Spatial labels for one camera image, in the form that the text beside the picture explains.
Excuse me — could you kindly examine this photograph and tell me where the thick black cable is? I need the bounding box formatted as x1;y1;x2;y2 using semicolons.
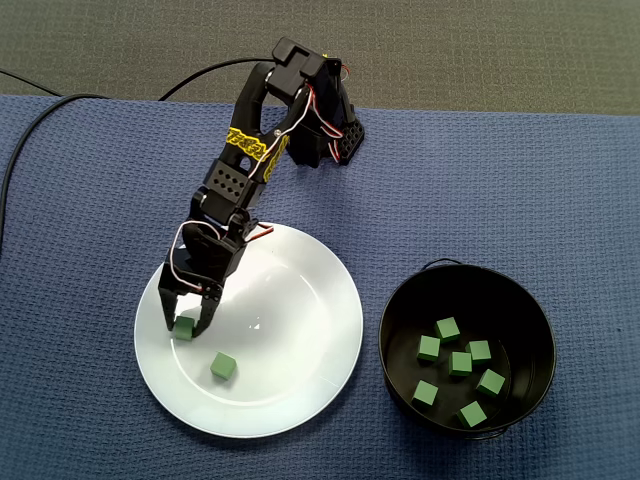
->
0;93;110;256

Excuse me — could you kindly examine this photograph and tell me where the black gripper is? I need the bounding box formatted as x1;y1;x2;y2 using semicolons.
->
158;219;246;338

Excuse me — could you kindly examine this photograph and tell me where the black metal bucket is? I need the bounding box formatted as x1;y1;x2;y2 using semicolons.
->
377;257;558;441

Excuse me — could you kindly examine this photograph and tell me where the white servo wire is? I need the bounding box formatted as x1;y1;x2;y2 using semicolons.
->
167;219;230;295

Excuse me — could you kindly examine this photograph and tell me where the white round plate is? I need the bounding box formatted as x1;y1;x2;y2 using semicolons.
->
133;221;365;440

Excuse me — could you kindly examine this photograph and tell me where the thin black cable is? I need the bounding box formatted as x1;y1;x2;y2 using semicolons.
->
0;67;65;97

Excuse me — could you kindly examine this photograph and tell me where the blue woven table cloth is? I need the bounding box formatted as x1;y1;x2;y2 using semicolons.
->
0;94;640;480

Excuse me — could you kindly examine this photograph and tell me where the black cable plugged into arm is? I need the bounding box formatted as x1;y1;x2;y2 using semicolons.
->
158;55;279;103

